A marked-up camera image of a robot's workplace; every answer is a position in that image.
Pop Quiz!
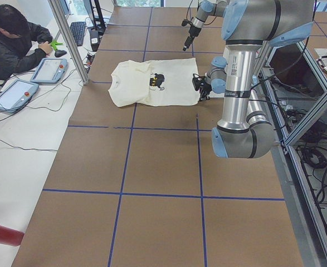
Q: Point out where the near blue teach pendant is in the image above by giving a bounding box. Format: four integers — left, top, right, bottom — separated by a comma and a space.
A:
0, 79, 39, 113

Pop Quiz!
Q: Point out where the blue teach pendant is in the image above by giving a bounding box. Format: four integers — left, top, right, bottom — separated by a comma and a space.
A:
0, 79, 39, 113
30, 58, 68, 84

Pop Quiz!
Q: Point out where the red cylindrical bottle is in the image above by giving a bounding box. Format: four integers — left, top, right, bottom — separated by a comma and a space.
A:
0, 225, 24, 246

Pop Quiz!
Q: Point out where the black keyboard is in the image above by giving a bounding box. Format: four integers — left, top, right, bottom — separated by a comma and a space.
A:
70, 22, 86, 46

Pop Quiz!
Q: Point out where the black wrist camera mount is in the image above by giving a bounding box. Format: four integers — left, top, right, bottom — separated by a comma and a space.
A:
192, 73, 205, 91

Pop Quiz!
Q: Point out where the aluminium frame post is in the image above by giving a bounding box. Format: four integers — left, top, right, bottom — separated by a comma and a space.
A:
48, 0, 89, 85

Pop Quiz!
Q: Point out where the far blue teach pendant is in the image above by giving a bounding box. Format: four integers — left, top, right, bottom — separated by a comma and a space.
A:
30, 58, 68, 84

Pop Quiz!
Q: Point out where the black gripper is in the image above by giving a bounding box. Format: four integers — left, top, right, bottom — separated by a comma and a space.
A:
198, 81, 212, 101
182, 19, 201, 51

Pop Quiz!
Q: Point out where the person in black jacket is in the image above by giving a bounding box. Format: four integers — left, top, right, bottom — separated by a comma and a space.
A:
0, 4, 52, 80

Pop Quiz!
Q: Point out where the green handheld tool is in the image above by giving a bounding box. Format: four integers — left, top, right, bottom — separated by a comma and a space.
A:
50, 40, 63, 51

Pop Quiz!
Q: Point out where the cream long-sleeve cat shirt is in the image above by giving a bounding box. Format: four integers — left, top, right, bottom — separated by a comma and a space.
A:
109, 58, 200, 107

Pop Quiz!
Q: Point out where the black power box with label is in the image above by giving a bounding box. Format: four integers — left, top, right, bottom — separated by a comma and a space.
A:
89, 29, 100, 52

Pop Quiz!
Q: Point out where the black computer mouse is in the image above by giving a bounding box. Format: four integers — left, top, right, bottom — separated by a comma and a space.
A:
55, 50, 67, 58

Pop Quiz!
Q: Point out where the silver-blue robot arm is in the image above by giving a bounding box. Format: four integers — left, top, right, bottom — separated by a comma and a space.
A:
210, 1, 314, 158
182, 1, 229, 51

